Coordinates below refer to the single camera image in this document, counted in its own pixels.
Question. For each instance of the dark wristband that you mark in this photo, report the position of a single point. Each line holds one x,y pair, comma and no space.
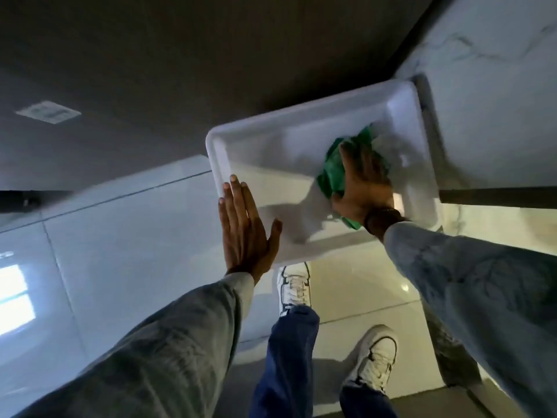
380,219

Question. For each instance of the dark metal table frame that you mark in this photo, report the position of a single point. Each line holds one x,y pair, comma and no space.
496,198

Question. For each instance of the person's right hand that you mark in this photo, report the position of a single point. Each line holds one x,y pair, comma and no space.
365,187

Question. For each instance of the person's left hand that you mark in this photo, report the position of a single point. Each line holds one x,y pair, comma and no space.
246,243

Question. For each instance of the green cleaning cloth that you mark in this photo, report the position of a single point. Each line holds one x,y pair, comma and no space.
331,169

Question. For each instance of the white plastic tray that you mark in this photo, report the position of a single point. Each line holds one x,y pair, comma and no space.
269,169

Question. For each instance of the person's right thumb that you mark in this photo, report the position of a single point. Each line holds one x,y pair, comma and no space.
338,201

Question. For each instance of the white sneaker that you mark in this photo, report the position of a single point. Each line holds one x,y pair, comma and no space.
376,356
293,287

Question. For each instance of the person's right forearm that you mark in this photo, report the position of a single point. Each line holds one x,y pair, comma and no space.
478,291

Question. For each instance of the person's left forearm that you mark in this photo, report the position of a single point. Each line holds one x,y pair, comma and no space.
174,356

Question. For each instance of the blue jeans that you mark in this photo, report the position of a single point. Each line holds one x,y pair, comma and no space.
285,365

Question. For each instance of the person's left little finger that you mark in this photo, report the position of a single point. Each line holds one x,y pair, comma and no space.
223,221

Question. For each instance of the person's left middle finger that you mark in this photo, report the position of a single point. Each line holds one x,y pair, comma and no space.
240,204

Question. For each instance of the person's left thumb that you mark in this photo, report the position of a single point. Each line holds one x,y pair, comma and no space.
273,239

